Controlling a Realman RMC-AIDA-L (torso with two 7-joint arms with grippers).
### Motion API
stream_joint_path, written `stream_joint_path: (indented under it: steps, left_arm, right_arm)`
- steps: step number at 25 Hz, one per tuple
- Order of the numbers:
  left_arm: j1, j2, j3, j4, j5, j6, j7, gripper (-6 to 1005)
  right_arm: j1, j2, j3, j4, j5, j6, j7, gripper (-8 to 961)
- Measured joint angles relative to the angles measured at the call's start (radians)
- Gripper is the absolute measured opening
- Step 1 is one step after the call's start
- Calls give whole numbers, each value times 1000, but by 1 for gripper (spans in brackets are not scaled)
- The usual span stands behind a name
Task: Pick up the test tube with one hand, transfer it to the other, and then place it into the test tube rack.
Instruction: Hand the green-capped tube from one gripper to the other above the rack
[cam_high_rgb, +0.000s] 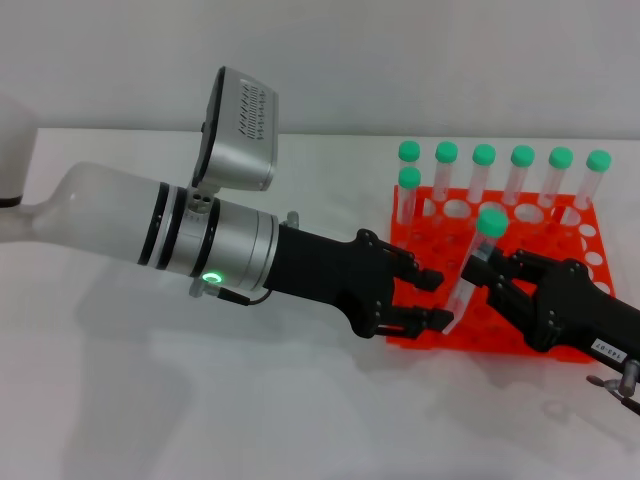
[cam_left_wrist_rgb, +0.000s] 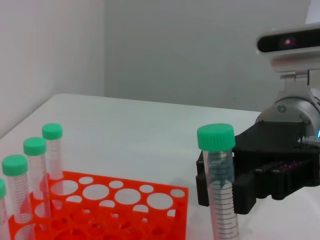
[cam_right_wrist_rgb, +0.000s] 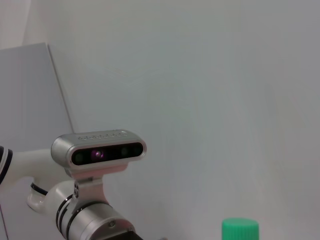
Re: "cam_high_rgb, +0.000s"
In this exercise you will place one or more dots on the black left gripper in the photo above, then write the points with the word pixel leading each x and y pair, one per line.
pixel 325 275

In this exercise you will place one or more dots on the clear test tube green cap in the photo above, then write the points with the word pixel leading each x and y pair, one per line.
pixel 560 157
pixel 484 154
pixel 522 155
pixel 446 152
pixel 409 149
pixel 598 160
pixel 492 224
pixel 410 177

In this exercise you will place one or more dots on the orange test tube rack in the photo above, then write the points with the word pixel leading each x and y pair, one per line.
pixel 435 235

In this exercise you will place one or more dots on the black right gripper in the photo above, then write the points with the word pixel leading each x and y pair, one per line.
pixel 575 310

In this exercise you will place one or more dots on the white and silver left arm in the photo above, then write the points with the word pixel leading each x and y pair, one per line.
pixel 100 215

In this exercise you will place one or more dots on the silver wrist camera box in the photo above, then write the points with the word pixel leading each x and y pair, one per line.
pixel 240 160

